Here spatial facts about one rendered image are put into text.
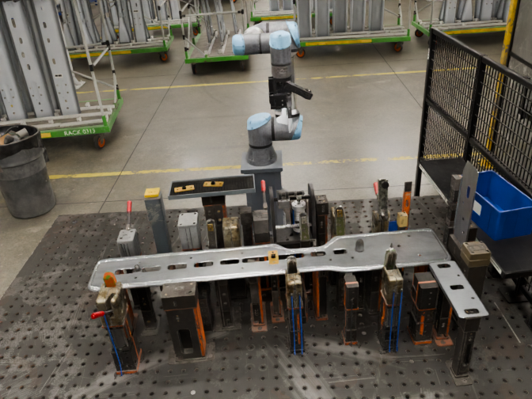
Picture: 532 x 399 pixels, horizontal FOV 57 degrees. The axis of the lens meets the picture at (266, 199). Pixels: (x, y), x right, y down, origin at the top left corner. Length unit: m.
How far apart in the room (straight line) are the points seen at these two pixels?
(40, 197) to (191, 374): 3.01
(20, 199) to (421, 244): 3.49
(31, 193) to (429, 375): 3.59
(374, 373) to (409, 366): 0.13
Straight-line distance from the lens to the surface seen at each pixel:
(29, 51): 6.06
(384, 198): 2.05
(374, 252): 1.96
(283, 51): 1.81
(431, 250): 2.01
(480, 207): 2.10
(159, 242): 2.28
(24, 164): 4.50
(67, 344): 2.24
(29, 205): 4.67
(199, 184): 2.16
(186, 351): 1.99
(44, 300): 2.51
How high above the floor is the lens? 2.17
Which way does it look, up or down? 30 degrees down
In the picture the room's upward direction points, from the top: 4 degrees counter-clockwise
